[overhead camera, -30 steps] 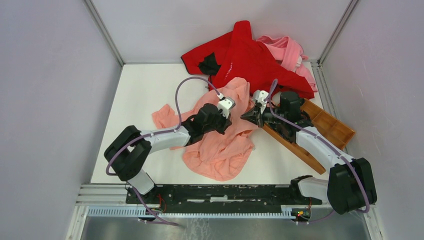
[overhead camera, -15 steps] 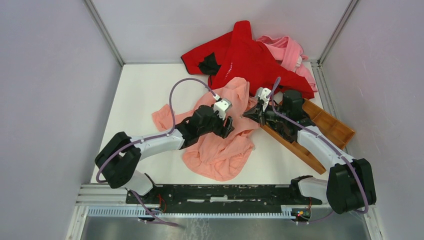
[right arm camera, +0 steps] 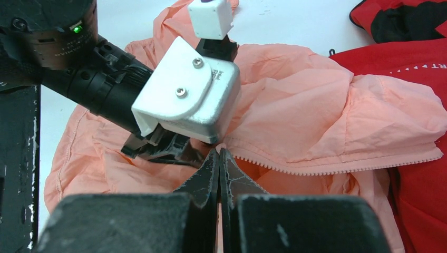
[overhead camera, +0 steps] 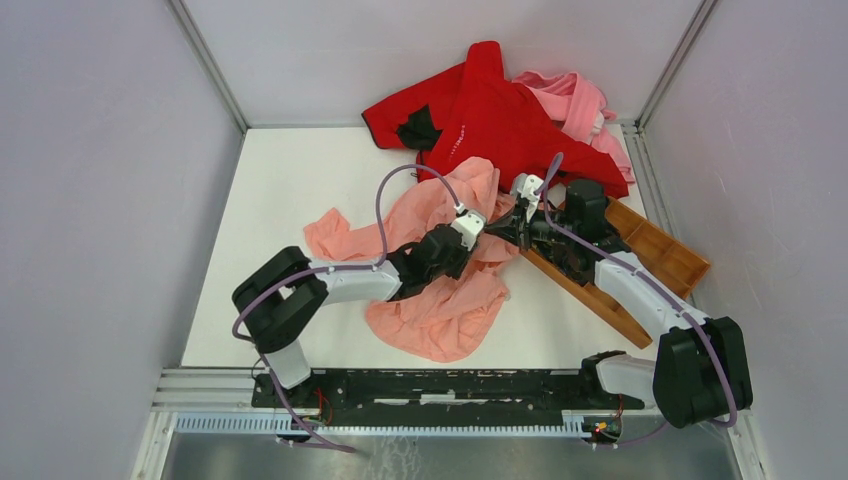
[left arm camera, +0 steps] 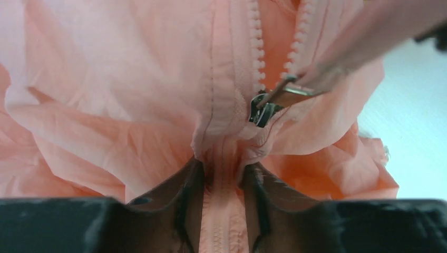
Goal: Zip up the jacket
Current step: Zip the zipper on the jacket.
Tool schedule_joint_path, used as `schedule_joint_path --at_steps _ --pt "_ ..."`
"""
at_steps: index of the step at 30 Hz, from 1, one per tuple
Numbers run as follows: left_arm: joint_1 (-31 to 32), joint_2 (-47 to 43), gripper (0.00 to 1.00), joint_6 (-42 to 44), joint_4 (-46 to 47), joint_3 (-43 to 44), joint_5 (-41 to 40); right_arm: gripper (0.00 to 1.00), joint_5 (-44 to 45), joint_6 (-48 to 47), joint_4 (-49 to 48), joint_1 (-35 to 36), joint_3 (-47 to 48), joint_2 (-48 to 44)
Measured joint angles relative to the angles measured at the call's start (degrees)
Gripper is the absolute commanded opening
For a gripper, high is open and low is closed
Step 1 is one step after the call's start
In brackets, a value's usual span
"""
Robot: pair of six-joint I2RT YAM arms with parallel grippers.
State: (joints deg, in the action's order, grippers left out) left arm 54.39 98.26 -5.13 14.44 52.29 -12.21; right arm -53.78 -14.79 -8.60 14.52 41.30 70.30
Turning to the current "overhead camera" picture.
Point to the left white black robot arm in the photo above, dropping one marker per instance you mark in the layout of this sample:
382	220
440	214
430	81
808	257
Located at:
278	301

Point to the pink garment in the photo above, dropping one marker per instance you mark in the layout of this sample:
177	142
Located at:
580	110

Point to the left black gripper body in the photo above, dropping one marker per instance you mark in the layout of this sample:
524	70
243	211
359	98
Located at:
453	267

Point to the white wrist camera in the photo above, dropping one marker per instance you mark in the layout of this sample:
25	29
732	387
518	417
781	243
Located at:
526	190
470	224

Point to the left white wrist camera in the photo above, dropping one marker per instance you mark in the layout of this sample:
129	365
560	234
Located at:
470	224

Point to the salmon orange jacket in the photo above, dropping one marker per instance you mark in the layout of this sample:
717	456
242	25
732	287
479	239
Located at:
450	318

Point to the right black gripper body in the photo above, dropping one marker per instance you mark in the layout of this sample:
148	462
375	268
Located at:
541	229

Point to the wooden divided tray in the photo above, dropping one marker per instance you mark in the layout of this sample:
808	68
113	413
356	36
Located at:
670	261

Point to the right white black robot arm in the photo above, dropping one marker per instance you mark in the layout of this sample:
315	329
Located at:
700	372

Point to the red garment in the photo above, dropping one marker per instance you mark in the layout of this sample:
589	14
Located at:
473	110

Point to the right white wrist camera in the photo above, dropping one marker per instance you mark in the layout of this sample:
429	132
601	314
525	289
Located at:
526	190

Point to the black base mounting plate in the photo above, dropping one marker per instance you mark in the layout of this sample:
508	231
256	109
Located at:
450	398

